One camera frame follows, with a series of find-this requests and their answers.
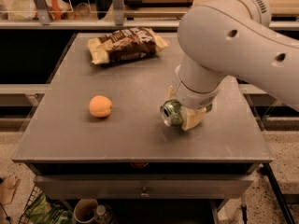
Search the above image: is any orange fruit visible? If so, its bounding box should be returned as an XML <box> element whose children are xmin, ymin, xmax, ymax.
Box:
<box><xmin>89</xmin><ymin>95</ymin><xmax>112</xmax><ymax>118</ymax></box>

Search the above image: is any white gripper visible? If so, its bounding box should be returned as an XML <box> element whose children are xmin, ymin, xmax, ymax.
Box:
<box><xmin>168</xmin><ymin>63</ymin><xmax>222</xmax><ymax>131</ymax></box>

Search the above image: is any green soda can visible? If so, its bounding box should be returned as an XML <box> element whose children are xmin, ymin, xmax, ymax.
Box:
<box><xmin>160</xmin><ymin>99</ymin><xmax>212</xmax><ymax>129</ymax></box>

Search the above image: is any wire basket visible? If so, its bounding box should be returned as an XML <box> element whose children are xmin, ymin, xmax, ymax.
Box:
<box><xmin>18</xmin><ymin>186</ymin><xmax>41</xmax><ymax>224</ymax></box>

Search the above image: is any brown paper bag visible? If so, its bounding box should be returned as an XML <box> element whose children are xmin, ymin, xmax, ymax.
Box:
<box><xmin>0</xmin><ymin>175</ymin><xmax>20</xmax><ymax>204</ymax></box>

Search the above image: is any orange white bag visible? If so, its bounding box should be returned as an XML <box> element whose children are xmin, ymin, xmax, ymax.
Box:
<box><xmin>6</xmin><ymin>0</ymin><xmax>72</xmax><ymax>21</ymax></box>

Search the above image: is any grey table drawer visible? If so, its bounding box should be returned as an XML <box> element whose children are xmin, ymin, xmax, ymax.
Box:
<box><xmin>35</xmin><ymin>175</ymin><xmax>253</xmax><ymax>200</ymax></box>

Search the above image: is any brown chip bag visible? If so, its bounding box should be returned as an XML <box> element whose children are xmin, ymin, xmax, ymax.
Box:
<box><xmin>87</xmin><ymin>27</ymin><xmax>170</xmax><ymax>64</ymax></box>

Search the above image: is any paper cup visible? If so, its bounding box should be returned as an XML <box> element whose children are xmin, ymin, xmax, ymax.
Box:
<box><xmin>74</xmin><ymin>199</ymin><xmax>98</xmax><ymax>224</ymax></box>

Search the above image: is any plastic bottle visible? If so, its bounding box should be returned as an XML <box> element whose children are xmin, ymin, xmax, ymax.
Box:
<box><xmin>94</xmin><ymin>204</ymin><xmax>114</xmax><ymax>224</ymax></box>

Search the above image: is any metal railing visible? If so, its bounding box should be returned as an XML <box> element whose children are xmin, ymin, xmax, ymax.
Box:
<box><xmin>0</xmin><ymin>0</ymin><xmax>299</xmax><ymax>31</ymax></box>

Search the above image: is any green bag in basket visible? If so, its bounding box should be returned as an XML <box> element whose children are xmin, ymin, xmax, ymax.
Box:
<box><xmin>23</xmin><ymin>193</ymin><xmax>73</xmax><ymax>224</ymax></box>

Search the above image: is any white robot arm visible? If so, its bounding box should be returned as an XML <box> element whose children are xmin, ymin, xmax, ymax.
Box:
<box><xmin>161</xmin><ymin>0</ymin><xmax>299</xmax><ymax>130</ymax></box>

